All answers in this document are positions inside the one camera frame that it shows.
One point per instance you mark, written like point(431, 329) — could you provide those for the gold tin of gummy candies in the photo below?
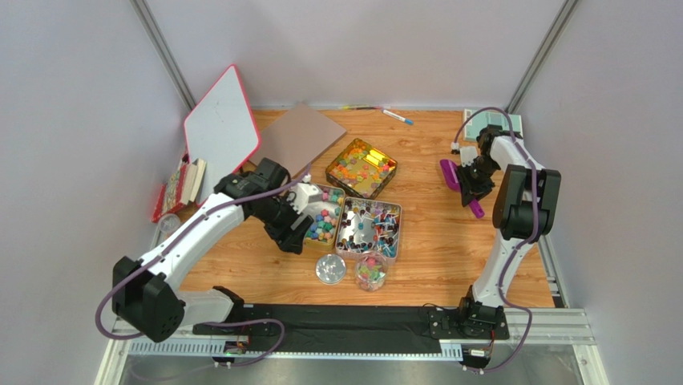
point(361, 170)

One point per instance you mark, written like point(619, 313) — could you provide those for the white blue marker pen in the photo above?
point(397, 117)

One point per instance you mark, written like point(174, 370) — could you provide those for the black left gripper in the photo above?
point(288, 239)

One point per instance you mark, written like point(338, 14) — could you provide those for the brown cardboard sheet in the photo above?
point(298, 138)

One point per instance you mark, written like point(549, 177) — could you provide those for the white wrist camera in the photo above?
point(306, 193)
point(468, 154)

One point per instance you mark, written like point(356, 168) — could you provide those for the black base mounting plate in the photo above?
point(353, 329)

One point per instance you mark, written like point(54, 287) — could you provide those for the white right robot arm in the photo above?
point(524, 210)

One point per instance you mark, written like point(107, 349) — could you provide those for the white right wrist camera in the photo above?
point(468, 154)

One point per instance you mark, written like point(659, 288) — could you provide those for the silver jar lid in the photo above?
point(330, 269)

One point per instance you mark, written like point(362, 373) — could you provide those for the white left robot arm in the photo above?
point(146, 291)

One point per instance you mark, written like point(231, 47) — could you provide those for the pink tin of lollipops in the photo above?
point(369, 225)

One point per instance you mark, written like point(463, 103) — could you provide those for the small clear cup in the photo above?
point(168, 224)

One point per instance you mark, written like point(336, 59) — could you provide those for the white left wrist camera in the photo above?
point(306, 193)

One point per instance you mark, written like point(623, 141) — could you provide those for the purple plastic scoop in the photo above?
point(448, 169)

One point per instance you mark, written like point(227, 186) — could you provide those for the yellow pink pen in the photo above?
point(362, 107)

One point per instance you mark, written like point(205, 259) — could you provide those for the gold tin of star candies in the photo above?
point(326, 213)

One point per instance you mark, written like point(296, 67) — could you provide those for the teal book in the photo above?
point(475, 125)

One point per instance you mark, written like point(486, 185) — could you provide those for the clear plastic jar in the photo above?
point(371, 270)

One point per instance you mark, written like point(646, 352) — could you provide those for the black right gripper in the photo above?
point(472, 184)

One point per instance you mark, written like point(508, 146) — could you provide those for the white board with red rim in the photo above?
point(221, 130)

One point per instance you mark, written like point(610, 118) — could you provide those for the stack of books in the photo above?
point(180, 189)

